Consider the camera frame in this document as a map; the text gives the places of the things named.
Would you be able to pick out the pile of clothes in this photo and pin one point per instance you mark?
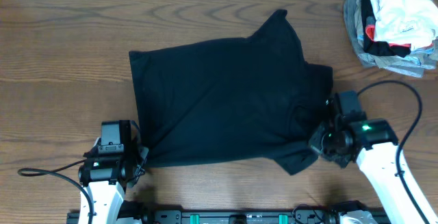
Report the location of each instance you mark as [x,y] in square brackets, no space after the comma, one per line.
[395,35]

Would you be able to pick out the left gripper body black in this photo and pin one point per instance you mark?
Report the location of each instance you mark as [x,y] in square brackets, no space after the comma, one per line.
[136,155]

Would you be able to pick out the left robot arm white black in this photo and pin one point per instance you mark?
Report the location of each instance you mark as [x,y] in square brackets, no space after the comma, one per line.
[108,170]

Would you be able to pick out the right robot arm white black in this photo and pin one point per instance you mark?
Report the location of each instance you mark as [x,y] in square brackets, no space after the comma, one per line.
[379,156]

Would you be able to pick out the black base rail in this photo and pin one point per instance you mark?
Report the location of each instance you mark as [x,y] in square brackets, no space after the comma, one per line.
[347,212]

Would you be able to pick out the black t-shirt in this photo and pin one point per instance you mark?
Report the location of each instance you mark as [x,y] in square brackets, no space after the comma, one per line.
[231,99]

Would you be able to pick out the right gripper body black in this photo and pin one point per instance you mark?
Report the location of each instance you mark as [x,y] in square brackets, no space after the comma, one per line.
[326,141]

